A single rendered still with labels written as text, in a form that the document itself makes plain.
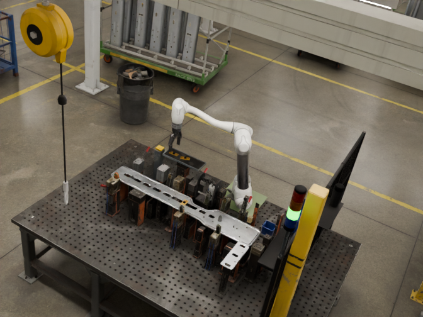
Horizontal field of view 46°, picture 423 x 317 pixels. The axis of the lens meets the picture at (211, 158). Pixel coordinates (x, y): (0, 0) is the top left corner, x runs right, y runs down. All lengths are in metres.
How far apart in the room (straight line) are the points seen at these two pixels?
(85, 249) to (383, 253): 3.22
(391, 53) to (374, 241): 4.95
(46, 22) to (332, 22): 0.82
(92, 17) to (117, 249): 4.02
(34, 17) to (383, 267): 4.74
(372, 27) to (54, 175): 5.28
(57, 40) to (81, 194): 3.23
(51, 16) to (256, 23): 0.65
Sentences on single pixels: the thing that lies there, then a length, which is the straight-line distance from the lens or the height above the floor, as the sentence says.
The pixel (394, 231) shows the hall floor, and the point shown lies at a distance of 6.21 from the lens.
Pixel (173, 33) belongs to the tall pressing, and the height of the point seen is 0.70.
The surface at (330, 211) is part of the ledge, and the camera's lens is 3.75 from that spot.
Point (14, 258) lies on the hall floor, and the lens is 5.15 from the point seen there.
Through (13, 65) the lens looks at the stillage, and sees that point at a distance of 8.13.
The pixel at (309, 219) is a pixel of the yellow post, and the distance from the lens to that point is 2.99.
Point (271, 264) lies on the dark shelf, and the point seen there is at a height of 1.03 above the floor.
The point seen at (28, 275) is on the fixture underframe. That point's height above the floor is 0.03.
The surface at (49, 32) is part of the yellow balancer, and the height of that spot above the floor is 3.10.
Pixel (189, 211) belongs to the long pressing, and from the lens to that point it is 4.10.
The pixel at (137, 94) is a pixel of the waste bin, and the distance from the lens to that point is 6.74.
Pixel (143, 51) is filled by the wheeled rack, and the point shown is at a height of 0.28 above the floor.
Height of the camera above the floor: 3.68
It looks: 34 degrees down
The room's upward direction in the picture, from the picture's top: 9 degrees clockwise
